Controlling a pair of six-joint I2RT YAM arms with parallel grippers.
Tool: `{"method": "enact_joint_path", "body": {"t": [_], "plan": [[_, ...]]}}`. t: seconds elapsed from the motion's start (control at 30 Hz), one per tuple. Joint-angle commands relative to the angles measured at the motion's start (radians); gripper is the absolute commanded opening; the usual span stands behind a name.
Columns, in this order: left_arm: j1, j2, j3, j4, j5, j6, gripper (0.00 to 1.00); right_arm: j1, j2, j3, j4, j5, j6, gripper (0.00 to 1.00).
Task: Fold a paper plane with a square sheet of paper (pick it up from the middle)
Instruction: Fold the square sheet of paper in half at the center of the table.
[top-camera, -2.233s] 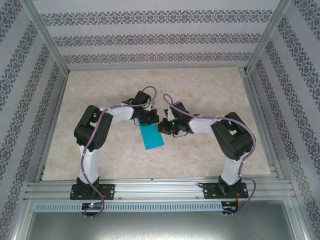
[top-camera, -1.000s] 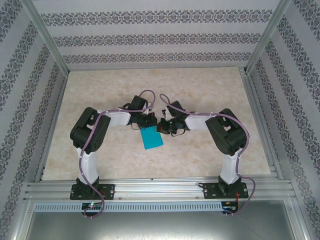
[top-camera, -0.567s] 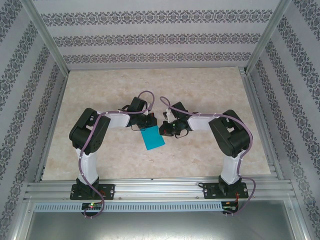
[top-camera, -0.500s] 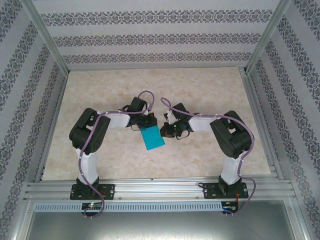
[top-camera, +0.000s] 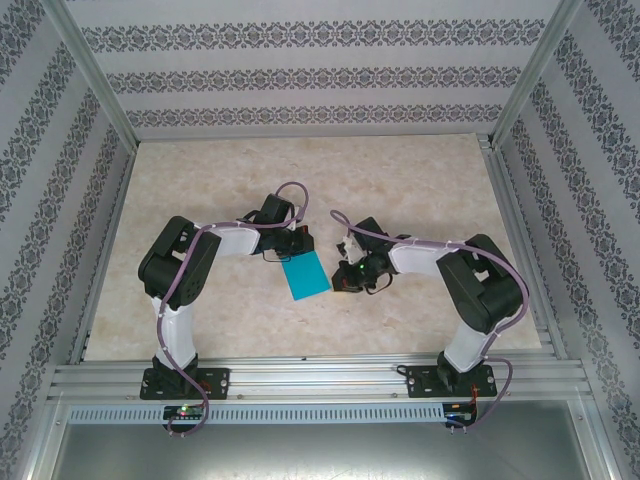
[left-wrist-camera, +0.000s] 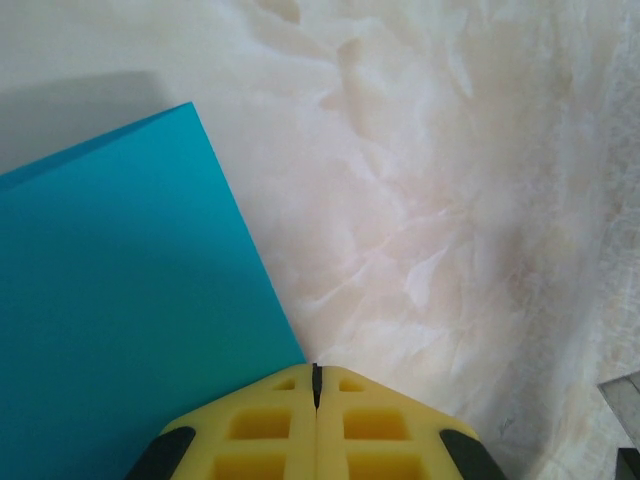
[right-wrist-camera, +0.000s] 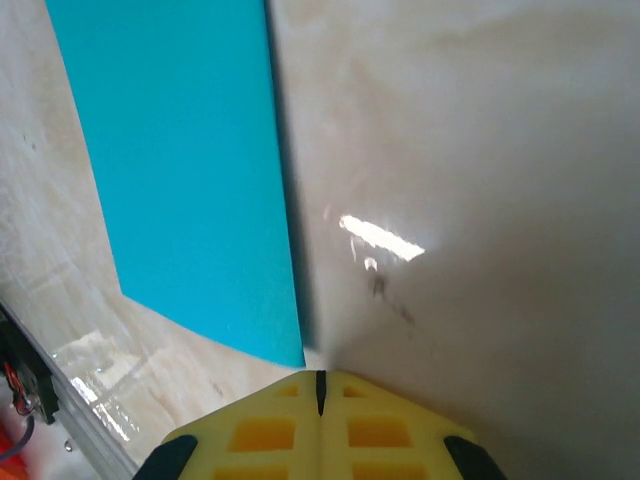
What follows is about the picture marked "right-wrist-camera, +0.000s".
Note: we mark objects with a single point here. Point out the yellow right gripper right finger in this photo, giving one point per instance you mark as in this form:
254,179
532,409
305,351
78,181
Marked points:
380,435

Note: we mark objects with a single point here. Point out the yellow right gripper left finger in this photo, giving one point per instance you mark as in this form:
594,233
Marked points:
260,435

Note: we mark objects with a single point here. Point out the blue paper sheet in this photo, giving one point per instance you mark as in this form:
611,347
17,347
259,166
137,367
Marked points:
175,175

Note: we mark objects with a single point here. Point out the orange object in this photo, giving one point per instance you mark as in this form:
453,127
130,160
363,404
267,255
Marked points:
7,460

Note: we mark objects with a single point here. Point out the long aluminium base rail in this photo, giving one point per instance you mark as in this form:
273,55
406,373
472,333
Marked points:
85,425

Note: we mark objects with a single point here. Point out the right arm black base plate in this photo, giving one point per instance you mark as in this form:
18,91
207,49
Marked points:
35,385

